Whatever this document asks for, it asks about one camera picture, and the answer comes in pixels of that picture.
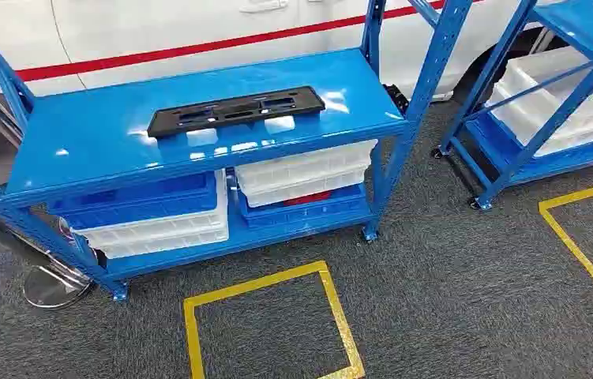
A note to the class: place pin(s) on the red item in crate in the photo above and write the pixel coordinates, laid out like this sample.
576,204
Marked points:
309,199

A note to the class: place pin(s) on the white car with red stripe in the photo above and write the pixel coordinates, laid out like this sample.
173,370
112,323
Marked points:
170,26

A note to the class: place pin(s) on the rack caster wheel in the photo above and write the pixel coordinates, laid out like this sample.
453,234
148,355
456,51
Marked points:
120,297
438,153
479,204
370,235

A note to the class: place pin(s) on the blue plastic crate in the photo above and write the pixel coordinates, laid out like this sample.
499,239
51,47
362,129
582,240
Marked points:
144,209
301,214

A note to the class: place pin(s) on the white plastic crate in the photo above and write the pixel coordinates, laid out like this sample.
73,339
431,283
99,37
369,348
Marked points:
537,68
160,236
296,195
301,166

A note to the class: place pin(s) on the blue metal shelf rack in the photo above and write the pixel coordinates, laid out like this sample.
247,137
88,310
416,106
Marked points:
92,136
578,21

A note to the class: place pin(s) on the chrome stanchion with round base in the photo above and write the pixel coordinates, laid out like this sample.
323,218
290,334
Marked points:
50,290

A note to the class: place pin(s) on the black plastic plate bracket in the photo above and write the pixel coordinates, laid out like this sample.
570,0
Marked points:
233,111

